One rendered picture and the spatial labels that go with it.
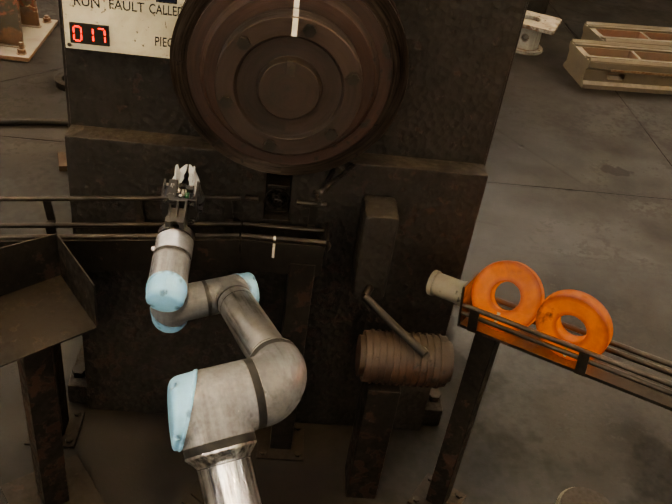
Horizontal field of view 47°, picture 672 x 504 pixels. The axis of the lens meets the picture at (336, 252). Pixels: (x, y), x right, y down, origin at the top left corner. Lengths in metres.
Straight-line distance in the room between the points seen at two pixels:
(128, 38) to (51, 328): 0.62
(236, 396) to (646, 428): 1.69
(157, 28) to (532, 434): 1.58
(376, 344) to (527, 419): 0.83
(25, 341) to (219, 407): 0.59
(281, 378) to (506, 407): 1.37
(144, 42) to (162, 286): 0.54
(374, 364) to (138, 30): 0.89
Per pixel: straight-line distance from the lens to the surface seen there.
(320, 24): 1.46
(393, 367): 1.82
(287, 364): 1.29
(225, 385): 1.24
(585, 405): 2.65
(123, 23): 1.73
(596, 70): 5.00
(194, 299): 1.60
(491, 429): 2.45
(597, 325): 1.67
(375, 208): 1.77
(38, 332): 1.72
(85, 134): 1.84
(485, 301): 1.76
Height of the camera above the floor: 1.73
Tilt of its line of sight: 35 degrees down
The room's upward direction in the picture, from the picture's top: 9 degrees clockwise
